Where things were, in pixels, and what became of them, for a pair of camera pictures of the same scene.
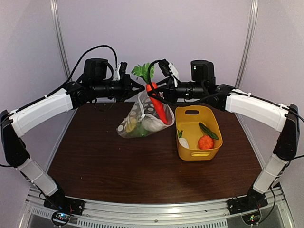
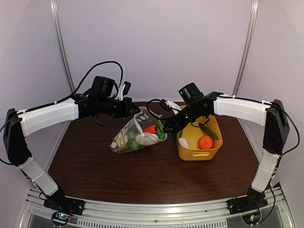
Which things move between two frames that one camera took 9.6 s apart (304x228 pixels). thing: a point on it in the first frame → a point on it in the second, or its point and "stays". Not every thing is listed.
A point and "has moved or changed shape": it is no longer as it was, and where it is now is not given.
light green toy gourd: x=140 y=131 → x=131 y=142
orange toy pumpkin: x=205 y=142 stays
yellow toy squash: x=132 y=124 → x=120 y=142
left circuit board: x=60 y=218 stays
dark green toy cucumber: x=207 y=131 stays
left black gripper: x=127 y=91 → x=127 y=103
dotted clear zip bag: x=142 y=119 has moved or changed shape
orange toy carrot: x=146 y=71 → x=152 y=129
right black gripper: x=170 y=96 → x=174 y=123
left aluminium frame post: x=62 y=38 stays
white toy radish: x=152 y=124 → x=147 y=138
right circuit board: x=251 y=219 stays
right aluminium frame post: x=248 y=43 stays
